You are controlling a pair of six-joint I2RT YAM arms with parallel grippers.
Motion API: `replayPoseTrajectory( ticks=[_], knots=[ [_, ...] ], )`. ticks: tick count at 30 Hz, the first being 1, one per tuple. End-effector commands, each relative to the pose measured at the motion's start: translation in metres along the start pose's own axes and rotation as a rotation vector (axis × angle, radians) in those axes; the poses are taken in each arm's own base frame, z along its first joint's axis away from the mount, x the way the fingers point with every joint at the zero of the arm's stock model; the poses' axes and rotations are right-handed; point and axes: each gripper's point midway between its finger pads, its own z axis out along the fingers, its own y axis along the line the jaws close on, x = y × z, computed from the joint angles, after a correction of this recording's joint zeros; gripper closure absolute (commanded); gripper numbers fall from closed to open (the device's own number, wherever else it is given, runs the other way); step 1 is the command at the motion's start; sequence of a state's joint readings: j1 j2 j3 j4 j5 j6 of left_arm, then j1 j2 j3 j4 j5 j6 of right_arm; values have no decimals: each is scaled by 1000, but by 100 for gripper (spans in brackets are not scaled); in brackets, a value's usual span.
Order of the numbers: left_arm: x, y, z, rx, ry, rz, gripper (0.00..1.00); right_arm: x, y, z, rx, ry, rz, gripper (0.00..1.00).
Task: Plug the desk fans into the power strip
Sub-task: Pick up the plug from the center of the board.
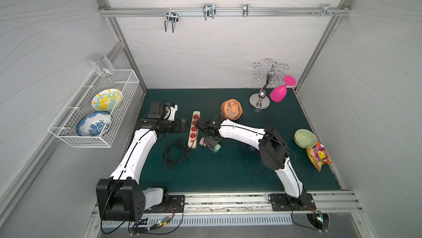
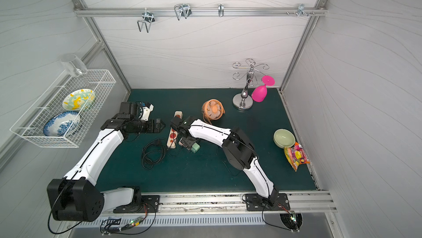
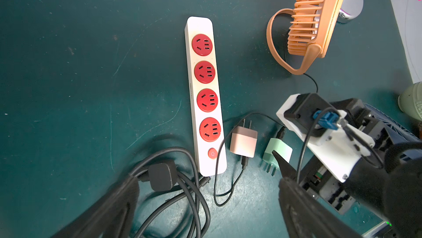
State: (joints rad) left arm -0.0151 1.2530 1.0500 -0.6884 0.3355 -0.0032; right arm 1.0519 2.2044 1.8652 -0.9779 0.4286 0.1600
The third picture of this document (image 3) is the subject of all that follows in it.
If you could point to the pink usb charger plug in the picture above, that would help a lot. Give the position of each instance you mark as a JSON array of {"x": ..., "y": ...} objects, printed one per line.
[{"x": 244, "y": 140}]

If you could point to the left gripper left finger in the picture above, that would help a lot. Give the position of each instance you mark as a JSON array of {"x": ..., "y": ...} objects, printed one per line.
[{"x": 110, "y": 217}]

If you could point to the green ceramic bowl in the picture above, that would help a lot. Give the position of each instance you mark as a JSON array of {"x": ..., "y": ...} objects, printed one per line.
[{"x": 410, "y": 101}]

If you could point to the green usb charger plug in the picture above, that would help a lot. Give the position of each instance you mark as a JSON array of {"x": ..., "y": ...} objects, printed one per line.
[{"x": 277, "y": 157}]

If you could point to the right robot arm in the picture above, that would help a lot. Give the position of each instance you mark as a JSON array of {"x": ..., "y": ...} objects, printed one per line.
[{"x": 402, "y": 192}]

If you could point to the white red power strip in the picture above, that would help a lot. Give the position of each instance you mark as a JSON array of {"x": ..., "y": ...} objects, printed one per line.
[{"x": 206, "y": 112}]

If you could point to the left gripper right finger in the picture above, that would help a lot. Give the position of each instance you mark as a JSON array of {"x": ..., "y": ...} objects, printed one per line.
[{"x": 304, "y": 217}]

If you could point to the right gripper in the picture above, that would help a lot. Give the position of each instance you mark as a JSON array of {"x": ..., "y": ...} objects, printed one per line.
[{"x": 366, "y": 182}]

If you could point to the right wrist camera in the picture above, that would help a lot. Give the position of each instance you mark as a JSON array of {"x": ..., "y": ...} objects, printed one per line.
[{"x": 326, "y": 132}]

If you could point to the orange desk fan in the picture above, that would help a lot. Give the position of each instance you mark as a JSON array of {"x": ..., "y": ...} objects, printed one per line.
[{"x": 310, "y": 31}]

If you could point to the dark blue desk fan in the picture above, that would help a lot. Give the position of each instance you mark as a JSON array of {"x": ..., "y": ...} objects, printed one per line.
[{"x": 392, "y": 129}]

